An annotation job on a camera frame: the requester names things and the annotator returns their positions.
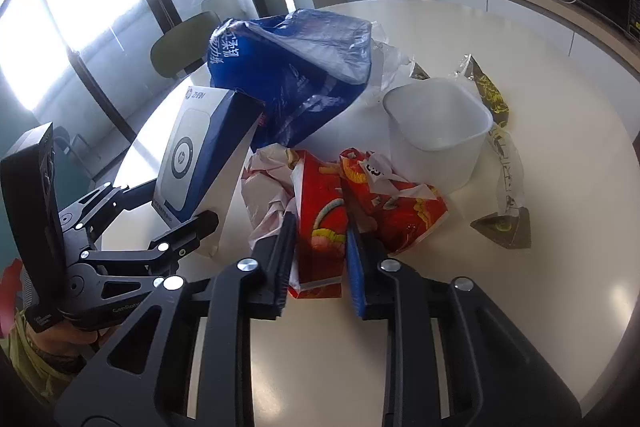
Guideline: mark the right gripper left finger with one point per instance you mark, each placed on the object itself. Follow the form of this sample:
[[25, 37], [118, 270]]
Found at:
[[183, 357]]

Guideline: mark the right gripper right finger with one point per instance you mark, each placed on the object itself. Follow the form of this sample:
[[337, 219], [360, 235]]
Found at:
[[453, 357]]

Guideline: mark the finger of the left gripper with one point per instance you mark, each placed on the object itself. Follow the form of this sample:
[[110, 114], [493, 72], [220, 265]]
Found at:
[[163, 254], [110, 201]]

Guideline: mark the blue white product box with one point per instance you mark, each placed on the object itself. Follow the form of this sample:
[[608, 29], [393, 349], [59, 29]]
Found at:
[[204, 157]]

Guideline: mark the white red paper wrapper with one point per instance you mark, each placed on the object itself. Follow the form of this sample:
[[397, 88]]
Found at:
[[267, 190]]

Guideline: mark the red snack bag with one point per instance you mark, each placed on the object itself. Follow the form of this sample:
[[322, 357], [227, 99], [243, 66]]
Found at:
[[359, 189]]

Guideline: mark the person's left hand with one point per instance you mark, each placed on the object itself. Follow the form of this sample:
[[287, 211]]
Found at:
[[47, 362]]

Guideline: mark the small chair outside window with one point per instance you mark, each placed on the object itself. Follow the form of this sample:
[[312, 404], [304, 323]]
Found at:
[[76, 147]]

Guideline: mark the silver yellow snack wrapper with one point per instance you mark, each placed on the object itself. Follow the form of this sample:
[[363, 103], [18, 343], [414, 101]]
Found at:
[[509, 227]]

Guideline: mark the green chair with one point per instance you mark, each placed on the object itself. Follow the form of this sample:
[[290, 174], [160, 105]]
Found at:
[[183, 48]]

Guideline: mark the blue plastic bag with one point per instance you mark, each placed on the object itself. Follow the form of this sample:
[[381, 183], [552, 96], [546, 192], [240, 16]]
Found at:
[[306, 67]]

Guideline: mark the round white table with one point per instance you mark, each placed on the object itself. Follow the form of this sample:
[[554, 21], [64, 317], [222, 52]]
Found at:
[[574, 293]]

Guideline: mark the white plastic container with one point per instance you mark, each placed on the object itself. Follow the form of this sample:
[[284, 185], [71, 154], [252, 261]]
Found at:
[[437, 129]]

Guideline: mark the clear thin plastic bag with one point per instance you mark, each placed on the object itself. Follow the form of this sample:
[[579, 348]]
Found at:
[[391, 67]]

